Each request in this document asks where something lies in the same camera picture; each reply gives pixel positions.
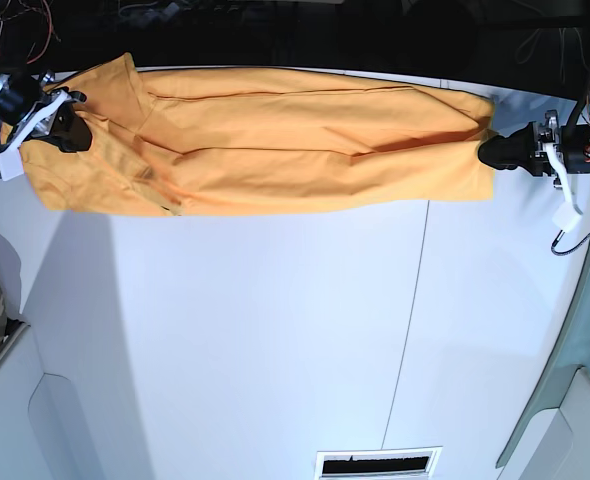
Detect white slotted vent plate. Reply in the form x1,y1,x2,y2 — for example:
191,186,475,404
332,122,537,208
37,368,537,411
314,447,443,480

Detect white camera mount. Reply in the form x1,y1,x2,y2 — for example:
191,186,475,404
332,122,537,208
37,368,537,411
0,150,24,181
553,203,582,233

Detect white left corner panel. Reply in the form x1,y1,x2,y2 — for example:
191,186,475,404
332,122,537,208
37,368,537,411
0,324,155,479

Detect loose cables in background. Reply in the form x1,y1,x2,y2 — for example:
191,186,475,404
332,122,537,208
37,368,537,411
514,22,584,84

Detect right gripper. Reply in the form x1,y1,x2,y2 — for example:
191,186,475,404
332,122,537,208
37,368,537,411
0,70,93,153

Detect white right corner panel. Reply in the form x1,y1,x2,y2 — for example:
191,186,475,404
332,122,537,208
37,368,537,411
500,368,590,480

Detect right braided black cable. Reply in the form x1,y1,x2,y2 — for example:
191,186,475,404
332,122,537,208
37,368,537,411
548,194,590,257

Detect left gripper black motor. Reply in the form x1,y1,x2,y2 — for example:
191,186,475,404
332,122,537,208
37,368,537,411
477,110,590,215

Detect orange yellow t-shirt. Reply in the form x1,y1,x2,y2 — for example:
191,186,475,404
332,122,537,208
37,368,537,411
20,55,494,217

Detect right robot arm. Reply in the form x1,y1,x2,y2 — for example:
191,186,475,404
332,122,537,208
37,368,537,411
0,1,92,154

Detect white corner panel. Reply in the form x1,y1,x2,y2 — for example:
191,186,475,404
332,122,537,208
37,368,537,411
500,368,590,480
0,324,155,479

